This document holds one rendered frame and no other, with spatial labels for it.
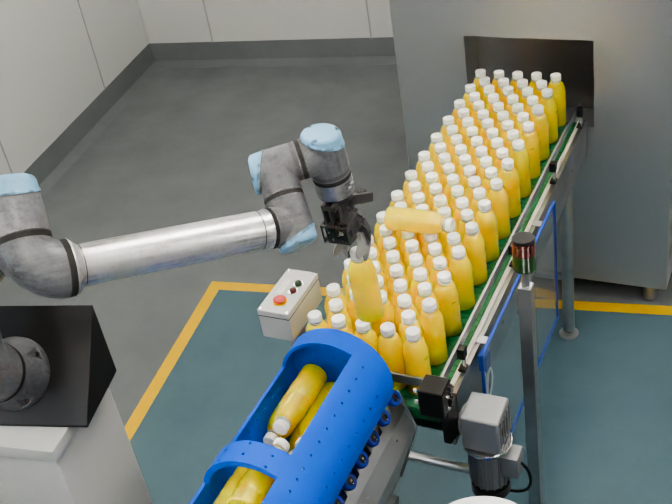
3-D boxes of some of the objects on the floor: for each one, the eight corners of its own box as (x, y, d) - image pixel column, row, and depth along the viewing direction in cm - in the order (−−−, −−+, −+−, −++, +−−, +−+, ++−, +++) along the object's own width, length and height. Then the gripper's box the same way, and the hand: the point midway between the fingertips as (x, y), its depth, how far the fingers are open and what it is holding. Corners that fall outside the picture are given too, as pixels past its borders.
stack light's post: (531, 547, 337) (516, 288, 274) (534, 538, 340) (520, 280, 277) (543, 550, 335) (530, 290, 273) (546, 541, 338) (534, 282, 276)
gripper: (305, 203, 231) (325, 273, 244) (349, 208, 225) (367, 279, 238) (321, 181, 236) (340, 250, 249) (365, 185, 231) (382, 256, 244)
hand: (357, 253), depth 245 cm, fingers closed on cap, 4 cm apart
